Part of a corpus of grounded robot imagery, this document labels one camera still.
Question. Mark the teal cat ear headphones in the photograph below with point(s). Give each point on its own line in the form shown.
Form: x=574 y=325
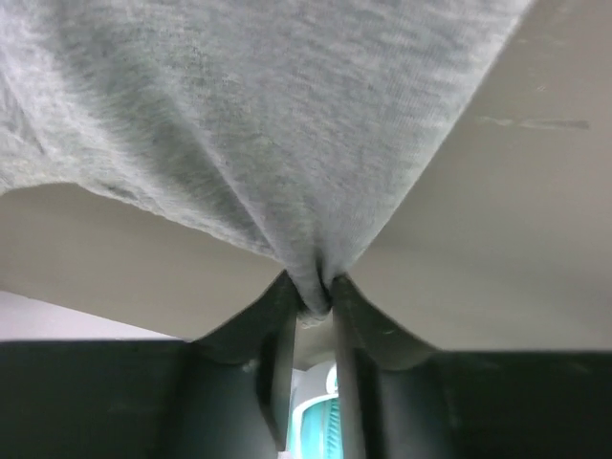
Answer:
x=314 y=430

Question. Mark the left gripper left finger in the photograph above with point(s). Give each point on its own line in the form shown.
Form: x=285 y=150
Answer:
x=226 y=395

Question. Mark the grey t shirt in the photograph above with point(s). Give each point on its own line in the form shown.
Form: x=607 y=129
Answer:
x=293 y=129

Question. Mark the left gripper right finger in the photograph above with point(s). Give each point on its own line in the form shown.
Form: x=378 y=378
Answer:
x=401 y=397

